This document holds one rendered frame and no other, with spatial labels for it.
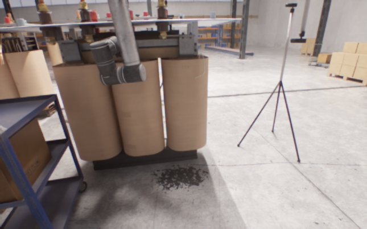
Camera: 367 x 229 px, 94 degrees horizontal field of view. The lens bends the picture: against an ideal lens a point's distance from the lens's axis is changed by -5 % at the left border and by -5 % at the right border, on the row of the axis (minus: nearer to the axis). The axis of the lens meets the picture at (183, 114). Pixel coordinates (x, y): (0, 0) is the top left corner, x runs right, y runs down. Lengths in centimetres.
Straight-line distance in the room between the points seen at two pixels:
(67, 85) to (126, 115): 51
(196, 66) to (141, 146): 88
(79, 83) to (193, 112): 96
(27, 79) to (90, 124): 222
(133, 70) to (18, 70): 284
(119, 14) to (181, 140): 116
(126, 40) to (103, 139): 98
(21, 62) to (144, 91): 257
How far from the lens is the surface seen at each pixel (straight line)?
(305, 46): 1491
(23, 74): 379
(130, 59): 113
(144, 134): 169
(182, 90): 155
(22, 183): 116
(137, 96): 155
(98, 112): 167
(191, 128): 170
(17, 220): 182
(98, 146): 182
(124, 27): 112
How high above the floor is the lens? 125
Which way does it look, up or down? 23 degrees down
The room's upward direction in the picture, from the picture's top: 2 degrees counter-clockwise
